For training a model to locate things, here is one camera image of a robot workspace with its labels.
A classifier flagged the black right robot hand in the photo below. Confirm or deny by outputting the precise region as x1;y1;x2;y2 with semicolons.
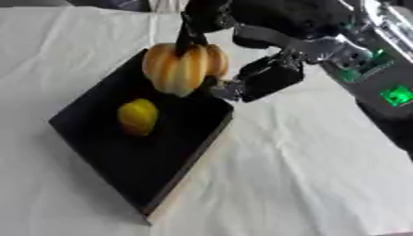
174;0;363;103

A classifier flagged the orange ribbed toy pumpkin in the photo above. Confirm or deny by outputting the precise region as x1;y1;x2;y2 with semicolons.
140;42;231;98

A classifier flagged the cardboard box with black inside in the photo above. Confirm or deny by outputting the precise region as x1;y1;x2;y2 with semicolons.
46;47;236;226

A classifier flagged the yellow toy lemon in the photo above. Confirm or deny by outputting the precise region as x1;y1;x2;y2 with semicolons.
116;98;161;137

